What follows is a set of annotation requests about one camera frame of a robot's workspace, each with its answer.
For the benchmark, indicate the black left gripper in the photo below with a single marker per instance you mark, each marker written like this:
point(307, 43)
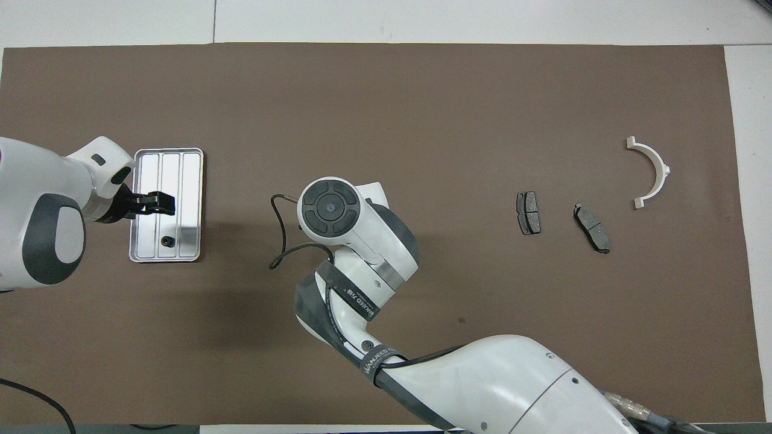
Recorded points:
point(120, 208)

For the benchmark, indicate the white curved plastic bracket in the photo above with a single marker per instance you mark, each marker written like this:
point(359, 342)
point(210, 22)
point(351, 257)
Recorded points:
point(656, 166)

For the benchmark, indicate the silver metal tray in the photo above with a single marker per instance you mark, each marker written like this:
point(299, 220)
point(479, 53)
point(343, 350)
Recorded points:
point(181, 181)

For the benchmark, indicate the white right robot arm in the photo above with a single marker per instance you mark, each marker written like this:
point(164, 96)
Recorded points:
point(482, 380)

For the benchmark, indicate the brown table mat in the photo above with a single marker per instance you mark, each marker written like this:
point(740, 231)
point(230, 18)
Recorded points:
point(422, 120)

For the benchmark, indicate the small black bearing gear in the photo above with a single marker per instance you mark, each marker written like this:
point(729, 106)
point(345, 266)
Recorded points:
point(168, 242)

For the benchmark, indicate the dark grey rectangular brake pad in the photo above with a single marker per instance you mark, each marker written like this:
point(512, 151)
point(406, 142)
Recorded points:
point(529, 213)

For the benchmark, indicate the dark grey curved brake pad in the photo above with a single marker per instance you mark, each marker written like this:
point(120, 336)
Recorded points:
point(592, 229)

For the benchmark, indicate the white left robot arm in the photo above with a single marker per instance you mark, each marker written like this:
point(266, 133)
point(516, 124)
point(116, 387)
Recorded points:
point(36, 205)

